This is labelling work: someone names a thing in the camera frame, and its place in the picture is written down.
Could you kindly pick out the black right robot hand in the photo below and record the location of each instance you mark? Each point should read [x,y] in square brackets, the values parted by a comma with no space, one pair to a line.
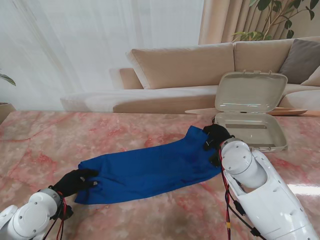
[218,135]

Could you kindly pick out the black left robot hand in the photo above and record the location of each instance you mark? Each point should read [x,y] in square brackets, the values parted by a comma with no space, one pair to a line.
[75,181]

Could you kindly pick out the blue shirt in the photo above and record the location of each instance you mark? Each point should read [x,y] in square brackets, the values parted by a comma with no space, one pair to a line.
[150,172]

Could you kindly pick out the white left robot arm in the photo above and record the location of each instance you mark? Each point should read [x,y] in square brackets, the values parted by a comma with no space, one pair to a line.
[30,217]

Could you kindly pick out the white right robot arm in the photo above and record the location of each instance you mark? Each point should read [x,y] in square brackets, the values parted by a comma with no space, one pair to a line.
[262,200]

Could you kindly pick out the open beige hard suitcase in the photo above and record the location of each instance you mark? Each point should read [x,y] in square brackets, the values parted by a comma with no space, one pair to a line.
[250,92]

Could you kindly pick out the oval wooden tray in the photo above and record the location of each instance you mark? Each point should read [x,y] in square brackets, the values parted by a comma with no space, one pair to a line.
[287,111]

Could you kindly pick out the beige sectional sofa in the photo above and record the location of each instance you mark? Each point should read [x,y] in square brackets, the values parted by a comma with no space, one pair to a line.
[182,67]

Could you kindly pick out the tall green leafy plant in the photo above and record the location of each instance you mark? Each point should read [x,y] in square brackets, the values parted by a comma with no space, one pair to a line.
[250,36]

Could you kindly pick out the beige sofa cushion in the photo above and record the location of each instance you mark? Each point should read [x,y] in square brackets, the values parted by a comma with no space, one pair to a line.
[313,80]

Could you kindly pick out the grey sofa cushion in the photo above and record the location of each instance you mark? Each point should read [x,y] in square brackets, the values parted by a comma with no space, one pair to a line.
[302,60]

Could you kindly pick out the beige drape curtain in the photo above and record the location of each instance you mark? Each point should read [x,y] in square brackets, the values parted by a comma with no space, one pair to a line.
[217,22]

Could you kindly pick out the small green plant leaf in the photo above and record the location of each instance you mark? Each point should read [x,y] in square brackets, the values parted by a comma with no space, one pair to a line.
[8,79]

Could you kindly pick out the white sheer curtain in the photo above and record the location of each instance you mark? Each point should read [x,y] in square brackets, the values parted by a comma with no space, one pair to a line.
[75,50]

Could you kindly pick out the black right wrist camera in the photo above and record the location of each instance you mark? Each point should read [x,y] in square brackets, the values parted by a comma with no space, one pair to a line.
[215,160]

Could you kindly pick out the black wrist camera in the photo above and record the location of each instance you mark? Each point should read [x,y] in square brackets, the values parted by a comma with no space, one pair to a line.
[215,160]
[67,213]

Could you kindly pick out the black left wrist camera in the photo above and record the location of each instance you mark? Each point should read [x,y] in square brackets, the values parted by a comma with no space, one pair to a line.
[67,213]

